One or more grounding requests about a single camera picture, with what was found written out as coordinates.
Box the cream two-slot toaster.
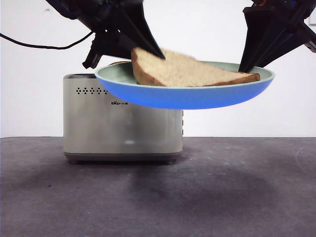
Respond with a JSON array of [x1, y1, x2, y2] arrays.
[[63, 73, 185, 165]]

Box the thin black cable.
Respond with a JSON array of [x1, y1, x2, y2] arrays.
[[0, 31, 95, 50]]

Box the large brown bread slice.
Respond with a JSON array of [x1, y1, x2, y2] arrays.
[[130, 46, 261, 87]]

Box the pale green round plate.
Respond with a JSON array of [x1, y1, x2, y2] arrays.
[[93, 60, 275, 110]]

